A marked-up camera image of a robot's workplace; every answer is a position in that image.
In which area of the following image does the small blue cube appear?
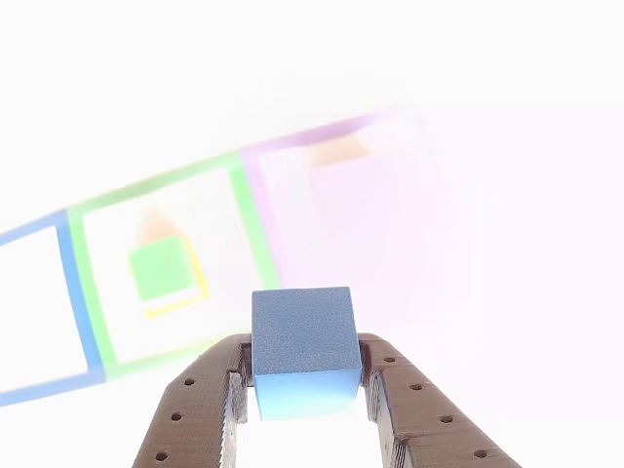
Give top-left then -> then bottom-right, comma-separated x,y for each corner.
251,286 -> 362,423

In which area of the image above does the orange square block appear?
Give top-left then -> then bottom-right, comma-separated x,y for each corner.
136,207 -> 211,322

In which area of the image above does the green square block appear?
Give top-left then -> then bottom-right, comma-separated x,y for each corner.
128,236 -> 204,302

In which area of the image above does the green tape square outline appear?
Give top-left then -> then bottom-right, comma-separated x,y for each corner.
65,150 -> 283,382

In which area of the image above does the blue tape square outline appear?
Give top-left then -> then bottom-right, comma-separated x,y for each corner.
0,209 -> 106,409

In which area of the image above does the purple tape square outline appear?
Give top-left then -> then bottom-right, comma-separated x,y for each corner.
238,109 -> 415,290

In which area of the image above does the purple square block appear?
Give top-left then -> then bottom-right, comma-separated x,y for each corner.
309,163 -> 435,293

